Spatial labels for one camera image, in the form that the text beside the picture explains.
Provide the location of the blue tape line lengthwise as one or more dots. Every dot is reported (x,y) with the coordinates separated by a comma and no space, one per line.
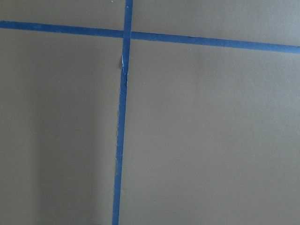
(122,109)

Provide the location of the blue tape line crosswise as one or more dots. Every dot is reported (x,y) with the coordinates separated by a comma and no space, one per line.
(150,36)

